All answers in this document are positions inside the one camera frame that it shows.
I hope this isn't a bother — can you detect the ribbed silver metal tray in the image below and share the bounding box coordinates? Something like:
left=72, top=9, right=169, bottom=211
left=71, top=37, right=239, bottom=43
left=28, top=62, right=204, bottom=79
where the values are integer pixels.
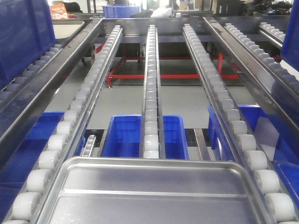
left=37, top=157, right=275, bottom=224

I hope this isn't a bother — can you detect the grey tray far left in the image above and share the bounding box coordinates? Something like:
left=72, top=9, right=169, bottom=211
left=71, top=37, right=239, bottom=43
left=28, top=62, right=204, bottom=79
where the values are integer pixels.
left=53, top=20, right=85, bottom=44

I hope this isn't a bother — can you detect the centre white roller track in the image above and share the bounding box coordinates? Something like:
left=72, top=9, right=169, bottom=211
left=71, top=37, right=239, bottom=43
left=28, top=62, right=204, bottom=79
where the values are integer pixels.
left=139, top=24, right=166, bottom=159

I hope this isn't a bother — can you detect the white roller track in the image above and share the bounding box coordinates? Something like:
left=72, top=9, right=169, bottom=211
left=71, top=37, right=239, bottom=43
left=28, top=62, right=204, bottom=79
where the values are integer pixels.
left=1, top=25, right=123, bottom=224
left=183, top=24, right=299, bottom=224
left=139, top=24, right=166, bottom=159

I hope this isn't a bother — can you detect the blue bin lower centre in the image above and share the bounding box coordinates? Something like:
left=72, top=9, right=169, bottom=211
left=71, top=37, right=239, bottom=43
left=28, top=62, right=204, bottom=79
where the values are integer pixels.
left=101, top=115, right=189, bottom=160

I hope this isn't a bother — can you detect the blue bin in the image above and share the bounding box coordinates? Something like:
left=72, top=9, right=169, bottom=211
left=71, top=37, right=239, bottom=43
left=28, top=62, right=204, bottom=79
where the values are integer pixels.
left=0, top=0, right=56, bottom=88
left=0, top=111, right=86, bottom=220
left=207, top=105, right=299, bottom=205
left=101, top=115, right=189, bottom=160

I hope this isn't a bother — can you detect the short lower roller track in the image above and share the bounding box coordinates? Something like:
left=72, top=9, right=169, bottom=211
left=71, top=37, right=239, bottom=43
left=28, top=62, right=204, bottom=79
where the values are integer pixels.
left=80, top=135, right=96, bottom=157

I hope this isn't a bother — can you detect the blue bin background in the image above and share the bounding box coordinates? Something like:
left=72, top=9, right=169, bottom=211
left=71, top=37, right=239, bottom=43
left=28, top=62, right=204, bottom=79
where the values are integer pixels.
left=103, top=5, right=140, bottom=19

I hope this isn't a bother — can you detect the blue bin lower right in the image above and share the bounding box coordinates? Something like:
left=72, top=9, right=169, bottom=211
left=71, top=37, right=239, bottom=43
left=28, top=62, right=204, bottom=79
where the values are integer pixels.
left=207, top=105, right=299, bottom=205

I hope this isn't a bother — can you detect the orange cardboard box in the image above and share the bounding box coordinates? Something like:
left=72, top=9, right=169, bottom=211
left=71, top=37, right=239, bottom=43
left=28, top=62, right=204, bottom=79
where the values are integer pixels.
left=50, top=3, right=68, bottom=20

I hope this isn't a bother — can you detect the blue bin lower left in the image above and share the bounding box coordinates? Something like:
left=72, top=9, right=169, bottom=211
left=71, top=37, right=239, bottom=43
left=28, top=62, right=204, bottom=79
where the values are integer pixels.
left=0, top=111, right=86, bottom=220

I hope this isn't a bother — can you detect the far right roller track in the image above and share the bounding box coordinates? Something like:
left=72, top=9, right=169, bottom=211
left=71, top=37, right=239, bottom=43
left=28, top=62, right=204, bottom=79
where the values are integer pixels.
left=224, top=23, right=299, bottom=96

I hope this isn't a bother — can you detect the far left roller track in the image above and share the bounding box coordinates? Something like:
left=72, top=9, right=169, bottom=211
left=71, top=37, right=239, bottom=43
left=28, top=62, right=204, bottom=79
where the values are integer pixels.
left=0, top=44, right=62, bottom=105

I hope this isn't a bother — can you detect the blue bin upper left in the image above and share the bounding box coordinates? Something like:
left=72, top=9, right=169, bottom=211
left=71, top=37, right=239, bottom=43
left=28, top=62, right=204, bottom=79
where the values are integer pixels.
left=0, top=0, right=56, bottom=88

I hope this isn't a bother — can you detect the left white roller track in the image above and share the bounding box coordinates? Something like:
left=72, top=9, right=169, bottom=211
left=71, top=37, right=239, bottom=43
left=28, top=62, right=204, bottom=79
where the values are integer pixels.
left=1, top=25, right=123, bottom=224

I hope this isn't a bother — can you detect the blue bin right edge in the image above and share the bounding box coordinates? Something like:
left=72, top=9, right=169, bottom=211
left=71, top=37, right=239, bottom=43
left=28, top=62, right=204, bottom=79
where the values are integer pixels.
left=281, top=0, right=299, bottom=71

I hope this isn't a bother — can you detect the right white roller track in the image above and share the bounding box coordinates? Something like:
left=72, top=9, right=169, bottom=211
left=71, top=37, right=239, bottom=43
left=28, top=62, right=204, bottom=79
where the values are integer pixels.
left=183, top=24, right=299, bottom=224

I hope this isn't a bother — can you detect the red metal cart frame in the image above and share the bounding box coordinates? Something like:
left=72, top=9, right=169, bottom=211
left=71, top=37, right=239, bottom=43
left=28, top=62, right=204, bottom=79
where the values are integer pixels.
left=106, top=42, right=241, bottom=86

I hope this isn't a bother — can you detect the right steel divider rail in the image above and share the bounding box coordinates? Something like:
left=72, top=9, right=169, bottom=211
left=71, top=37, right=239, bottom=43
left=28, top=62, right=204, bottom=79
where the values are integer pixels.
left=203, top=17, right=299, bottom=133

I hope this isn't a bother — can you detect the steel divider rail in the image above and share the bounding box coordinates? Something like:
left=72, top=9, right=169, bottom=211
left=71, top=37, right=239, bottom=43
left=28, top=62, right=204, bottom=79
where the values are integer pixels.
left=0, top=19, right=102, bottom=167
left=203, top=17, right=299, bottom=133

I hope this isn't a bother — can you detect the left steel divider rail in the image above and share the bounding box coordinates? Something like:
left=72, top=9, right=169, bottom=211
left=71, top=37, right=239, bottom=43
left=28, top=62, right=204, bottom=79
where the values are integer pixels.
left=0, top=19, right=102, bottom=167

